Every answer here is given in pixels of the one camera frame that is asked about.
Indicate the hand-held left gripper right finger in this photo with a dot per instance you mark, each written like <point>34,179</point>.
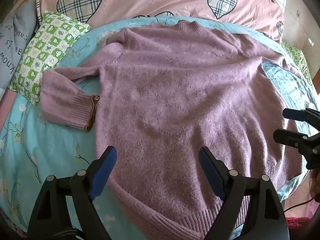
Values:
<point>212,172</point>

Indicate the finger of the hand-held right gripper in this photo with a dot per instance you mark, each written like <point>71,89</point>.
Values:
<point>293,114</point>
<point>290,137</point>

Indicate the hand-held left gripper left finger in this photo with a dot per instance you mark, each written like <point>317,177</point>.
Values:
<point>105,172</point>

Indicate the purple knit sweater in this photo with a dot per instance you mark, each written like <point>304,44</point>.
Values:
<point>180,105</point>

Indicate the green patterned pillow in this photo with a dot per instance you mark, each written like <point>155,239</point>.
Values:
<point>298,60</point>

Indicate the teal floral bed sheet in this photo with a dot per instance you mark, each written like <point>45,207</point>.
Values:
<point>50,152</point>

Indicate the dark red fuzzy cloth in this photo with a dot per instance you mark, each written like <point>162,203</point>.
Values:
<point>297,223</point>

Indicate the green checkered pillow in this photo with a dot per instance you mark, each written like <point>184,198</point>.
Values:
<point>47,55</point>

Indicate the grey printed pillow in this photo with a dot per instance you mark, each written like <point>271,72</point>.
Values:
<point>12,37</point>

